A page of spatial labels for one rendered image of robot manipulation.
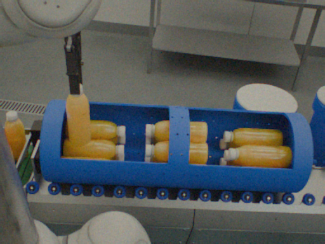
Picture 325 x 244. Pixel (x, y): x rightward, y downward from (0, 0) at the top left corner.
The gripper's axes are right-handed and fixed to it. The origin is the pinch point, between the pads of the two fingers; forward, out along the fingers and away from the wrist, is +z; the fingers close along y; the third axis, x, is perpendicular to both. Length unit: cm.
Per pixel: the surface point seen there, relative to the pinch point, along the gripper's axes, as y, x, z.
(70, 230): -5, 5, 62
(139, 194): -5.6, -20.5, 40.8
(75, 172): -8.9, 0.5, 28.7
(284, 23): 324, -177, 98
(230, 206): -6, -53, 45
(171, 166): -8.6, -30.2, 24.8
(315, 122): 50, -103, 45
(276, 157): -3, -65, 24
